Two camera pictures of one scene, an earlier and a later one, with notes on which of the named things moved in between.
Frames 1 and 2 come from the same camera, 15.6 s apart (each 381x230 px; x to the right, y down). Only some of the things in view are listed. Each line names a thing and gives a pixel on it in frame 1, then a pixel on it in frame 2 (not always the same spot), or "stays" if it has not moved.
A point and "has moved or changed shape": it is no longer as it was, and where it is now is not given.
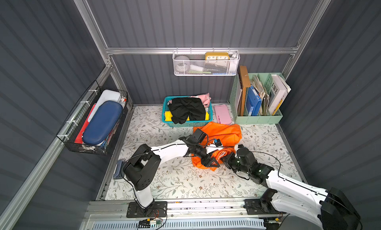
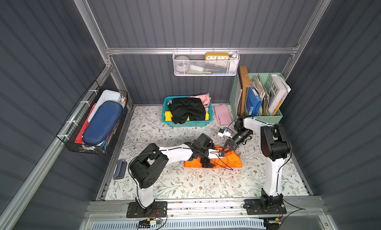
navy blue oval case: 102,123 stays
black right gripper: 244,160 → 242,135
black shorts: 180,107 stays
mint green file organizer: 261,102 stays
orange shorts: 230,135 has moved or changed shape
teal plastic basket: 187,111 stays
